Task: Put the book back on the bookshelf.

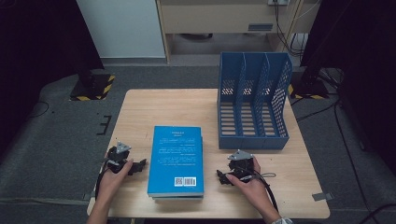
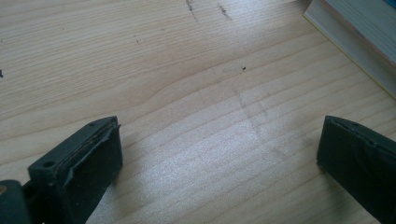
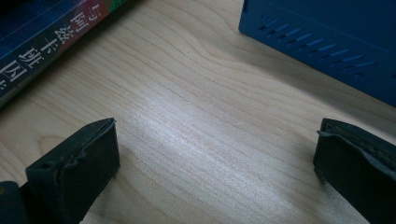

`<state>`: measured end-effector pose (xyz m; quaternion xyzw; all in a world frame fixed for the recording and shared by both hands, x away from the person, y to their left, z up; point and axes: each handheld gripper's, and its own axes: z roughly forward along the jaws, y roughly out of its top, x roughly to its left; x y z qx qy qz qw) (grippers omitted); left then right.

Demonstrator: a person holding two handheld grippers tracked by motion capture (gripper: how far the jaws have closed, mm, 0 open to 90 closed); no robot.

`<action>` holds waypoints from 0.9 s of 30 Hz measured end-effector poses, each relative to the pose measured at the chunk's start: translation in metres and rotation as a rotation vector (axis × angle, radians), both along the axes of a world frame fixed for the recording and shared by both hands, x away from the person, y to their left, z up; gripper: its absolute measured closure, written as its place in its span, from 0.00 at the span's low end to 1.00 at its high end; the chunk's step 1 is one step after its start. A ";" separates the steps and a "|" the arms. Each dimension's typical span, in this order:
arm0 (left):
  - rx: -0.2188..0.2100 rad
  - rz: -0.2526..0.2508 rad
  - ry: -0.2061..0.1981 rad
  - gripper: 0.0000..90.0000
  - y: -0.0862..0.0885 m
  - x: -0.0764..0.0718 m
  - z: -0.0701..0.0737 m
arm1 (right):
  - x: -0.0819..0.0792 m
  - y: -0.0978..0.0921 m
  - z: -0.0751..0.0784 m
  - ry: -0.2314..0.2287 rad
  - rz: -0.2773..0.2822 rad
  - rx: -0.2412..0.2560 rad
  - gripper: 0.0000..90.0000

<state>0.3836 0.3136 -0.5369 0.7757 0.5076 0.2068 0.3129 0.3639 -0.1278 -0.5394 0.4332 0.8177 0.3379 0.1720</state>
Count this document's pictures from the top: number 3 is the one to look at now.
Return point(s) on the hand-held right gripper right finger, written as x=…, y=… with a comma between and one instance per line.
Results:
x=358, y=168

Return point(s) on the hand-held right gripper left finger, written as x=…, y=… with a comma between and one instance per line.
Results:
x=77, y=174

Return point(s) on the teal paperback book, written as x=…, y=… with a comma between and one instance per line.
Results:
x=46, y=37

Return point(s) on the blue plastic file rack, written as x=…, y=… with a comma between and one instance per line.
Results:
x=327, y=28

